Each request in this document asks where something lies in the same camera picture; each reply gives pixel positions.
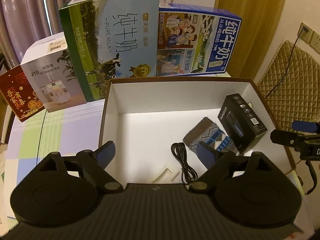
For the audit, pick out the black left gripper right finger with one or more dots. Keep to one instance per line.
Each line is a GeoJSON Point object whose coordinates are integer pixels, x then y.
{"type": "Point", "coordinates": [218, 164]}

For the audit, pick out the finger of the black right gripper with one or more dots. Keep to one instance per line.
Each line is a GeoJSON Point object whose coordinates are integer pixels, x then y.
{"type": "Point", "coordinates": [300, 142]}

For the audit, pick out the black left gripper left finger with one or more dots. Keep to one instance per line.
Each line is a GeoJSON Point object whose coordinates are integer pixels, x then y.
{"type": "Point", "coordinates": [93, 164]}

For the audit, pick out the grey blue knitted sock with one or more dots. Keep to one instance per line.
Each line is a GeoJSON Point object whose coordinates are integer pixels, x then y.
{"type": "Point", "coordinates": [211, 134]}

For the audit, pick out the black product box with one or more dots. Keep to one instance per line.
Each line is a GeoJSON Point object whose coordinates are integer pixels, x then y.
{"type": "Point", "coordinates": [241, 123]}

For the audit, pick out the checkered bed sheet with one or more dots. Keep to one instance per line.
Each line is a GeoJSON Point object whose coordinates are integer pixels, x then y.
{"type": "Point", "coordinates": [67, 131]}

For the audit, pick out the white plastic clip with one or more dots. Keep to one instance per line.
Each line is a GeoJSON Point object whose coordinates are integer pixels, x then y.
{"type": "Point", "coordinates": [167, 174]}

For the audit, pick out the brown cardboard box white inside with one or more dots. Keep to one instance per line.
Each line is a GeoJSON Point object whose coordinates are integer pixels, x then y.
{"type": "Point", "coordinates": [145, 116]}

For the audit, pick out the white humidifier box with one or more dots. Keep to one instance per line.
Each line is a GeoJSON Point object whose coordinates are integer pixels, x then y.
{"type": "Point", "coordinates": [49, 70]}

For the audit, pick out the red gift box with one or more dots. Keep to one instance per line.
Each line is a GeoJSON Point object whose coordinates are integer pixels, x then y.
{"type": "Point", "coordinates": [19, 94]}

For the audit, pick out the blue white milk carton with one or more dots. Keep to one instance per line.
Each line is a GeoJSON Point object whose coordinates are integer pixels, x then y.
{"type": "Point", "coordinates": [195, 40]}

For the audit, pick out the green blue pure milk carton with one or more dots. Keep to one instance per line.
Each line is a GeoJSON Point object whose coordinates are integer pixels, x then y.
{"type": "Point", "coordinates": [110, 39]}

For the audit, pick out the wall power socket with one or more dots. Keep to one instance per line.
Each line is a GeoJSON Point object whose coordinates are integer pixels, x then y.
{"type": "Point", "coordinates": [309, 36]}

